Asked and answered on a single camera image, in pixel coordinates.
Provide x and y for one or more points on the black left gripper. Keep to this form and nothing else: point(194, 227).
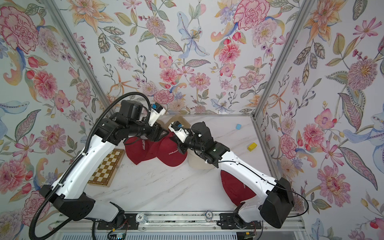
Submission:
point(159, 132)

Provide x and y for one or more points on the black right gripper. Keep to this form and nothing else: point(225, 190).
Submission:
point(183, 144)

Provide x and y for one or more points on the maroon Colorado cap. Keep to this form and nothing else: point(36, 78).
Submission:
point(168, 152)

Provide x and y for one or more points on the cream Colorado baseball cap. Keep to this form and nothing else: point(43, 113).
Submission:
point(196, 162)

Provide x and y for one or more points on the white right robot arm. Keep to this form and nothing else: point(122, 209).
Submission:
point(273, 200)

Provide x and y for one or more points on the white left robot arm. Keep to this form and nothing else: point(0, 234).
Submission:
point(67, 193)

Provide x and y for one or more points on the tan Colorado baseball cap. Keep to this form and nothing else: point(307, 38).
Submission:
point(166, 121)

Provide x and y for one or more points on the yellow foam block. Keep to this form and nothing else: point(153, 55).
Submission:
point(252, 146)

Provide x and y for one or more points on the wooden chessboard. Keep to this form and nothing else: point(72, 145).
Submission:
point(107, 170)

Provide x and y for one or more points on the green circuit board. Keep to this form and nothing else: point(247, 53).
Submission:
point(116, 236)

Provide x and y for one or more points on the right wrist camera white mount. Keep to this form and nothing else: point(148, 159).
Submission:
point(178, 129)

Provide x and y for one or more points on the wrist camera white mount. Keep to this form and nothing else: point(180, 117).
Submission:
point(178, 129)
point(157, 110)

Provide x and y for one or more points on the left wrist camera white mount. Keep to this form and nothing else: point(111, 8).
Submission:
point(157, 110)

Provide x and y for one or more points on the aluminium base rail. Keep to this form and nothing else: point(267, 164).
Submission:
point(203, 221)

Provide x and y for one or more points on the aluminium corner frame post left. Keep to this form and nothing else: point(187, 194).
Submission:
point(64, 29)

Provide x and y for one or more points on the aluminium corner frame post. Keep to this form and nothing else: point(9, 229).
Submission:
point(303, 13)
point(64, 29)

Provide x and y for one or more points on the aluminium corner frame post right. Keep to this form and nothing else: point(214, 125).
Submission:
point(303, 13)

